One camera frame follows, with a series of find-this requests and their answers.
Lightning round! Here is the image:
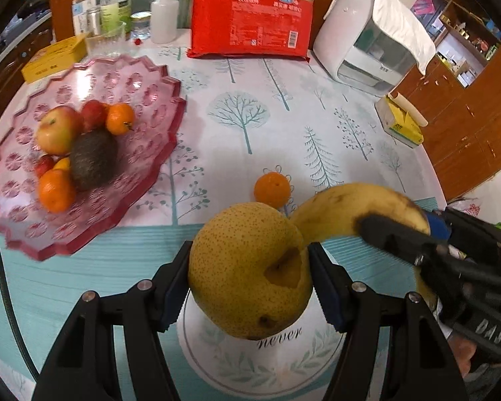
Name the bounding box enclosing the white cloth cover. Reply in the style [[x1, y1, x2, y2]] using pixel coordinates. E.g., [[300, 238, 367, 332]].
[[323, 0, 437, 76]]

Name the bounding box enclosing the silver metal can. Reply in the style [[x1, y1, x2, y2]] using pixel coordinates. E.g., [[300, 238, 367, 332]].
[[86, 5, 102, 36]]

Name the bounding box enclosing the small glass jar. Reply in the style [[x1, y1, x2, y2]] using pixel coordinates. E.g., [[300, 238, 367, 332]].
[[131, 11, 151, 41]]

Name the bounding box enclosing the small orange mandarin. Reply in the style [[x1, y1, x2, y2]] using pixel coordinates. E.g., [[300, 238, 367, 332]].
[[253, 172, 291, 209]]

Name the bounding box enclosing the dark avocado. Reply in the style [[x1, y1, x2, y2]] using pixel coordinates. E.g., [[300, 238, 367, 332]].
[[69, 129, 118, 191]]

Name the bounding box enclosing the yellow tissue pack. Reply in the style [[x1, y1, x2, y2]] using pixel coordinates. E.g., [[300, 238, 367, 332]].
[[375, 93, 428, 148]]

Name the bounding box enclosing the yellow tin box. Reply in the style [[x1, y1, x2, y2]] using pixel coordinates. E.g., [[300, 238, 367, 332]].
[[21, 33, 88, 83]]

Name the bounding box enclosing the spotted yellow banana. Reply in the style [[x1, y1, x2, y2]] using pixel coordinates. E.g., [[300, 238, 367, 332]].
[[288, 182, 440, 314]]

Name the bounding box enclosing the clear glass tumbler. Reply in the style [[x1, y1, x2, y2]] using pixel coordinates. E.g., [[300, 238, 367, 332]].
[[86, 22, 126, 58]]

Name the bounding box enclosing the white water dispenser appliance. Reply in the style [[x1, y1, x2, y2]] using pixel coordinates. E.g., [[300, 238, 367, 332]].
[[313, 0, 415, 97]]

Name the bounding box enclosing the white squeeze wash bottle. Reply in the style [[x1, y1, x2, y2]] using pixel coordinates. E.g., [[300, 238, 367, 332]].
[[150, 0, 179, 44]]

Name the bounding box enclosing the clear bottle green label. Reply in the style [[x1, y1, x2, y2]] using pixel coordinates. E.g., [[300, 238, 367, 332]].
[[100, 0, 132, 34]]

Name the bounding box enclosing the person's right hand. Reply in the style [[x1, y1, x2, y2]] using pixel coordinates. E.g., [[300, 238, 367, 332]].
[[448, 333, 477, 378]]

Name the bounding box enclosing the pink plastic fruit bowl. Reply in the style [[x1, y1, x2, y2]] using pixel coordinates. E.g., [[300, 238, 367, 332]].
[[0, 55, 186, 261]]

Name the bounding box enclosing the white blue carton box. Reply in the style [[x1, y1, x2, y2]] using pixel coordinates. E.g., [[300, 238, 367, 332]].
[[72, 0, 97, 35]]

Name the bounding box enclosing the red yellow apple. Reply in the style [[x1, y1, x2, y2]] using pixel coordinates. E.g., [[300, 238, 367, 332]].
[[36, 106, 84, 157]]

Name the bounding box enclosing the small red fruit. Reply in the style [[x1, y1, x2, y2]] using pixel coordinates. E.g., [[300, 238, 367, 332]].
[[80, 100, 109, 132], [33, 155, 56, 178]]

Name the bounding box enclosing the small orange kumquat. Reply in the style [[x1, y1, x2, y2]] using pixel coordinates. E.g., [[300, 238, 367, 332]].
[[54, 157, 70, 171]]

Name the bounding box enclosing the yellow pear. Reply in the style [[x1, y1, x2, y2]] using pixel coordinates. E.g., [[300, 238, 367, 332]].
[[188, 202, 313, 341]]

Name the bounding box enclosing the tree print tablecloth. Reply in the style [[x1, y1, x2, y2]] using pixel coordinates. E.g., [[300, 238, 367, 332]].
[[2, 46, 445, 400]]

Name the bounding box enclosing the red paper cup package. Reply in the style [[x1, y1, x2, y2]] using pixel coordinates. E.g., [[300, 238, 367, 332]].
[[187, 0, 313, 60]]

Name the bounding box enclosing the white round placemat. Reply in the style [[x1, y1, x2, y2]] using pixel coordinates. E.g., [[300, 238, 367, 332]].
[[177, 293, 344, 399]]

